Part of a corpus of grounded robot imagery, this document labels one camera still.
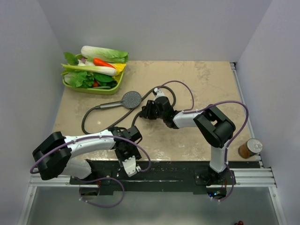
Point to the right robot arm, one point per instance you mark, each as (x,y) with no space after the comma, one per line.
(216,128)

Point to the green plastic tray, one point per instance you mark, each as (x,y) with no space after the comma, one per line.
(102,90)

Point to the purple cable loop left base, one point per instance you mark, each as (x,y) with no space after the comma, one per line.
(97,203)

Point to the brown tin can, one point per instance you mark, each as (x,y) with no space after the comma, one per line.
(250,148)

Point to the toy leaf dark green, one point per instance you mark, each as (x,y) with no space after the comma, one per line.
(71,58)

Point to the toy leek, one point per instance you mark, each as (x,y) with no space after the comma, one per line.
(97,69)

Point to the toy yellow corn husk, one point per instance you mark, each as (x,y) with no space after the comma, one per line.
(119,69)

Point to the toy spinach leaves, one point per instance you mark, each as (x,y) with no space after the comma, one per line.
(105,80)

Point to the toy napa cabbage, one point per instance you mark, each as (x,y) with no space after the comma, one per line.
(105,54)

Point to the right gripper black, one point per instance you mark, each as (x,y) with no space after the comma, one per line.
(147,112)

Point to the aluminium frame rail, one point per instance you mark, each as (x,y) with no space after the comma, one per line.
(245,178)

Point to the right side aluminium rail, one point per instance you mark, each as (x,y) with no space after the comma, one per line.
(234,71)

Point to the toy carrot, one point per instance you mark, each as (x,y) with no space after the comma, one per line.
(99,62)

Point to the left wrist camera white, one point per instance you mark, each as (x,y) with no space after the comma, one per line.
(130,166)

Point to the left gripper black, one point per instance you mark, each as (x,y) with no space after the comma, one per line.
(135,152)

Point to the toy tomato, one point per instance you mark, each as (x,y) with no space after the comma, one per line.
(95,84)

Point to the grey shower head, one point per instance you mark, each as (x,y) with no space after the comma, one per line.
(130,100)

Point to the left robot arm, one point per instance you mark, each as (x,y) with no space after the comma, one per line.
(56,155)

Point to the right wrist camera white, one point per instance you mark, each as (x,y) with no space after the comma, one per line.
(158,93)

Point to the toy green lettuce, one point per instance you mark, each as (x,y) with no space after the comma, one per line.
(81,79)

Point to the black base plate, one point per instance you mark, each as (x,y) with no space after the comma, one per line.
(163,176)

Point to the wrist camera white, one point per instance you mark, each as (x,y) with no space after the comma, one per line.
(130,166)
(158,93)

